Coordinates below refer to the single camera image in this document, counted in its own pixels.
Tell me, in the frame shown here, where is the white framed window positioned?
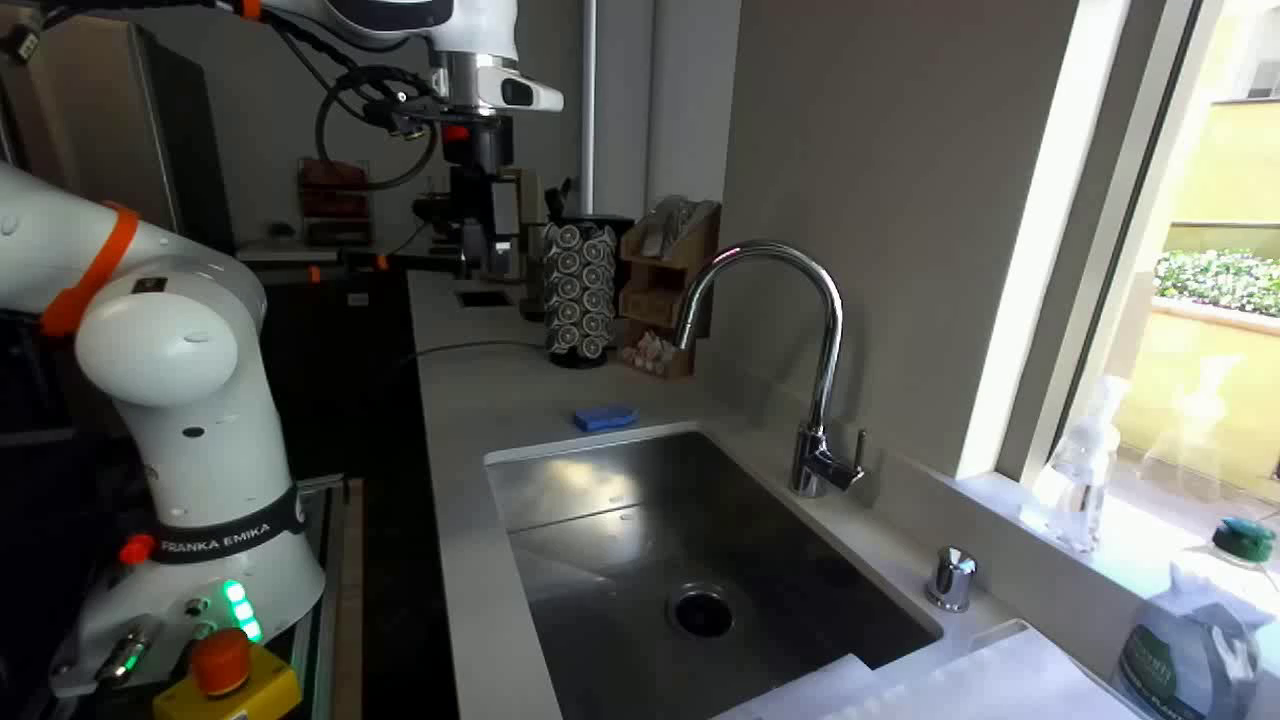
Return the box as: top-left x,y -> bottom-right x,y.
956,0 -> 1280,537

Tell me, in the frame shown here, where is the round sink drain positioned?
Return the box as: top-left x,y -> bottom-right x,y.
665,580 -> 739,639

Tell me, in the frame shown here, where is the clear plastic spray bottle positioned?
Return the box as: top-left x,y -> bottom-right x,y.
1032,374 -> 1132,558

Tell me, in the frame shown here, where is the dark tall cabinet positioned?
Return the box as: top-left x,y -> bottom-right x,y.
0,11 -> 241,262

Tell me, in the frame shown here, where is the stainless steel sink basin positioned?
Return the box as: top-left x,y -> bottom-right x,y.
481,420 -> 945,720

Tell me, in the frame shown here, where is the robot mounting table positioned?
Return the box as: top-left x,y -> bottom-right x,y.
302,474 -> 368,720

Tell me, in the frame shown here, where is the grey vertical pole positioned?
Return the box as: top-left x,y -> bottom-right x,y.
577,0 -> 603,223

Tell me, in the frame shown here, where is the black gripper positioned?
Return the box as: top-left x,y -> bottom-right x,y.
436,112 -> 520,195

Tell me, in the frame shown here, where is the blue sponge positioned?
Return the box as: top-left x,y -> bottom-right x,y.
572,403 -> 646,438

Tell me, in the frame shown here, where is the coffee pod carousel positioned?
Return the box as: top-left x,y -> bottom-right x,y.
535,215 -> 634,374

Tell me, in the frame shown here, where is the yellow emergency stop button box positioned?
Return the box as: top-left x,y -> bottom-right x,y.
150,629 -> 306,720

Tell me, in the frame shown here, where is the dish soap bottle green cap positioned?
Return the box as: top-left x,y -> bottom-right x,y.
1116,515 -> 1280,720

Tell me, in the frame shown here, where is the chrome gooseneck faucet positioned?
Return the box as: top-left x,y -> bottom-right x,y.
675,236 -> 874,499

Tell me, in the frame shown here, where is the small chrome counter button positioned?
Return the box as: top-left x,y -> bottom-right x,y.
924,541 -> 986,617

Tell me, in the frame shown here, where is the wooden tea bag organizer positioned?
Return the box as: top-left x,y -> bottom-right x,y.
612,195 -> 724,379

